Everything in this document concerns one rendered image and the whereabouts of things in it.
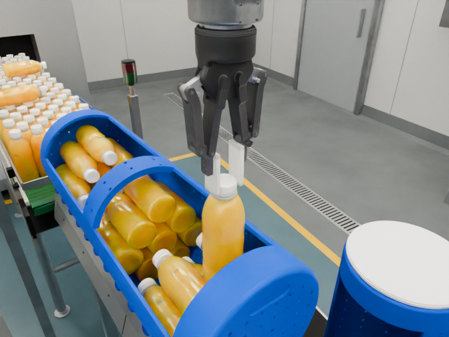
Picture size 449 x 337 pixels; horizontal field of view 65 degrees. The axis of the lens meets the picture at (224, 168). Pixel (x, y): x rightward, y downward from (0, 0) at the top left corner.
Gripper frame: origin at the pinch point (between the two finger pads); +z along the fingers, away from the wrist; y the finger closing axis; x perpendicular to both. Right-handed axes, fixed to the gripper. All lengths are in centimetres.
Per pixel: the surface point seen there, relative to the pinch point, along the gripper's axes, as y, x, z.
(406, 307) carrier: 31, -21, 35
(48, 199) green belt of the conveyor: -15, 85, 49
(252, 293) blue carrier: -3.5, -11.6, 13.9
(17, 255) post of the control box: -31, 96, 76
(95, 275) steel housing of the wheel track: -14, 41, 50
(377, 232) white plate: 46, -5, 33
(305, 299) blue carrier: 9.0, -12.0, 24.2
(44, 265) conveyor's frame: -23, 113, 102
